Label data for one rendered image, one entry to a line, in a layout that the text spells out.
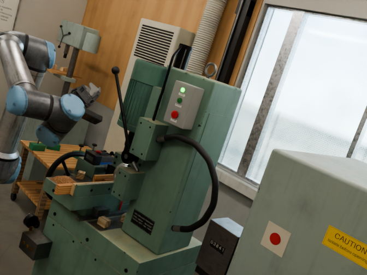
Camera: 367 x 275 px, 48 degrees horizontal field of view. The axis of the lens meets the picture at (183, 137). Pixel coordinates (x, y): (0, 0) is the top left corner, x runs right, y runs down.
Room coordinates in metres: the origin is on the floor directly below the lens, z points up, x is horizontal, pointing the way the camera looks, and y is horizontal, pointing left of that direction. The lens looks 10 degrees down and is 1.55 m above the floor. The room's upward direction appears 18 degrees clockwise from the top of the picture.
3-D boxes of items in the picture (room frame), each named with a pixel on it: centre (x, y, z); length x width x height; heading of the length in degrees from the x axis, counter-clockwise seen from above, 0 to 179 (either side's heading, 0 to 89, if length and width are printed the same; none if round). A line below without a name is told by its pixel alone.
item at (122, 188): (1.59, 0.16, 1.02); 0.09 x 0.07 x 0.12; 145
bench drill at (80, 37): (4.05, 1.26, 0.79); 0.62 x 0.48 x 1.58; 46
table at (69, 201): (1.90, 0.30, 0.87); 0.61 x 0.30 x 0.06; 145
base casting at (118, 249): (1.76, 0.12, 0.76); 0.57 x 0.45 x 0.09; 55
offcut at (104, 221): (1.63, 0.21, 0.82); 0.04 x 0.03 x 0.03; 61
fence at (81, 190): (1.82, 0.18, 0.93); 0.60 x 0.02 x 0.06; 145
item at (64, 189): (1.80, 0.24, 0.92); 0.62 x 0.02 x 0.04; 145
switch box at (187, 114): (1.53, 0.04, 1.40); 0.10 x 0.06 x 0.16; 55
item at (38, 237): (1.70, 0.48, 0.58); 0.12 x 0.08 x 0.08; 55
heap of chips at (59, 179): (1.69, 0.42, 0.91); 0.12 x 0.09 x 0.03; 55
